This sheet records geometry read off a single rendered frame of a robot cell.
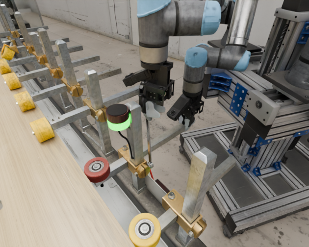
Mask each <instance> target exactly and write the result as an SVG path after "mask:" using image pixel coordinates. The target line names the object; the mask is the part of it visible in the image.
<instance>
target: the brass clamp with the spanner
mask: <svg viewBox="0 0 309 247"><path fill-rule="evenodd" d="M126 146H127V147H128V150H126V151H124V150H122V148H123V147H122V148H120V149H118V155H119V159H120V158H122V157H123V158H124V159H125V160H126V161H127V163H128V169H129V170H130V171H131V172H132V173H133V174H134V175H135V176H136V177H139V178H144V177H146V176H147V175H148V174H149V172H150V167H149V166H148V165H147V161H146V160H145V159H144V161H143V162H142V163H140V164H138V165H137V166H135V165H134V164H133V163H132V162H131V161H130V156H129V145H128V144H127V145H126Z"/></svg>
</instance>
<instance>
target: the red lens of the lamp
mask: <svg viewBox="0 0 309 247"><path fill-rule="evenodd" d="M125 106H126V105H125ZM126 107H127V106H126ZM107 109H108V108H107ZM107 109H106V111H105V112H106V117H107V120H108V121H109V122H111V123H113V124H120V123H123V122H125V121H127V120H128V118H129V108H128V107H127V109H128V110H127V112H126V113H125V114H123V115H120V116H111V115H109V114H108V113H107Z"/></svg>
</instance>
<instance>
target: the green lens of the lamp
mask: <svg viewBox="0 0 309 247"><path fill-rule="evenodd" d="M107 122H108V126H109V128H110V129H112V130H115V131H121V130H124V129H126V128H128V127H129V125H130V120H129V118H128V120H127V121H126V122H124V123H120V124H113V123H110V122H109V121H107Z"/></svg>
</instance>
